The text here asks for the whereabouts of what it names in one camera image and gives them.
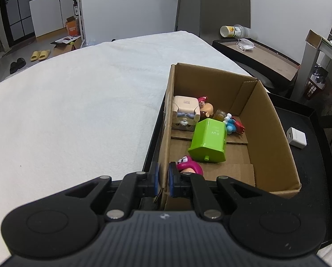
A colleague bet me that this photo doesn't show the red blue figurine with bottle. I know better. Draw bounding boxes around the red blue figurine with bottle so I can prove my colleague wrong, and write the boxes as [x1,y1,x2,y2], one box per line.
[213,109,245,135]

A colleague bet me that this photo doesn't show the brown hair girl figurine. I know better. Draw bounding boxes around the brown hair girl figurine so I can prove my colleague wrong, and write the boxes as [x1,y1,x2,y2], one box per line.
[198,96,214,120]

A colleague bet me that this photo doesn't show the brown cardboard box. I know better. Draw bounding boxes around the brown cardboard box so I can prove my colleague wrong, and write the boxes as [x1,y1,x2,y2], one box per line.
[159,63,301,210]

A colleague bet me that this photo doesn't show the pink figurine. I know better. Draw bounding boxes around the pink figurine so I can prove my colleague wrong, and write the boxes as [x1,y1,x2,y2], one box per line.
[176,156,204,176]

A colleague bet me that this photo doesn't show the green plastic house toy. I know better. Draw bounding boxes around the green plastic house toy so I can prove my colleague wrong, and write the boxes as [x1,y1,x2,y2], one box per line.
[188,118,227,163]

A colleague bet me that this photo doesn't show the beige cube face toy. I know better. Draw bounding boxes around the beige cube face toy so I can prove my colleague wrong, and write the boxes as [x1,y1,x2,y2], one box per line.
[172,96,200,131]

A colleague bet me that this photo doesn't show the white table cloth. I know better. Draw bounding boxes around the white table cloth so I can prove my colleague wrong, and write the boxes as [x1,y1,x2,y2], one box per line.
[0,31,332,266]

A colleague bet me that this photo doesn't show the white power adapter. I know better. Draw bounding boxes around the white power adapter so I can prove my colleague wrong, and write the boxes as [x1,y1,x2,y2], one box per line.
[286,127,307,149]

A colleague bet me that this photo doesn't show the open cardboard box on floor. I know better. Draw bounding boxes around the open cardboard box on floor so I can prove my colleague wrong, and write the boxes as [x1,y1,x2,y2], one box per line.
[51,36,82,57]

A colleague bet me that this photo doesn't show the yellow slipper right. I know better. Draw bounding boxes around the yellow slipper right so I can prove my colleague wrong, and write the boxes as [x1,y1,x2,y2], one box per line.
[38,49,51,61]

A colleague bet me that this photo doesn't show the yellow slipper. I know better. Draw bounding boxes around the yellow slipper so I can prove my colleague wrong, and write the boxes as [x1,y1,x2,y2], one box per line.
[38,49,51,61]
[30,51,41,62]

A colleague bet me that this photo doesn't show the white yellow paper cup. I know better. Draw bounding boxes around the white yellow paper cup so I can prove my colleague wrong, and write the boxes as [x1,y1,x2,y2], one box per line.
[220,25,251,39]

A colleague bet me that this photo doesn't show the yellow slipper left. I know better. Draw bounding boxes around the yellow slipper left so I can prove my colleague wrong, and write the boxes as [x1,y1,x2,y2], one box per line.
[30,51,41,62]

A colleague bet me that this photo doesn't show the orange box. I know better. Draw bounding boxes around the orange box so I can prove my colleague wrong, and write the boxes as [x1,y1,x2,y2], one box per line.
[65,16,79,36]

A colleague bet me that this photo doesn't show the black slippers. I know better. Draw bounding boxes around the black slippers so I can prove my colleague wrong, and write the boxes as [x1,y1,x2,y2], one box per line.
[10,57,26,74]

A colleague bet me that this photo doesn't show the grey panel board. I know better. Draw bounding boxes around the grey panel board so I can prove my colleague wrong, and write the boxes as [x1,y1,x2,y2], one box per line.
[199,0,251,44]

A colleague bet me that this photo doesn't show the white cabinet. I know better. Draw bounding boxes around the white cabinet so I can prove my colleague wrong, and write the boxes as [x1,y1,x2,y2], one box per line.
[29,0,74,37]

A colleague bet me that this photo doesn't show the grey shelf post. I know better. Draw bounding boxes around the grey shelf post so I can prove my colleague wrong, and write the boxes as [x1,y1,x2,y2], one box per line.
[290,30,322,102]

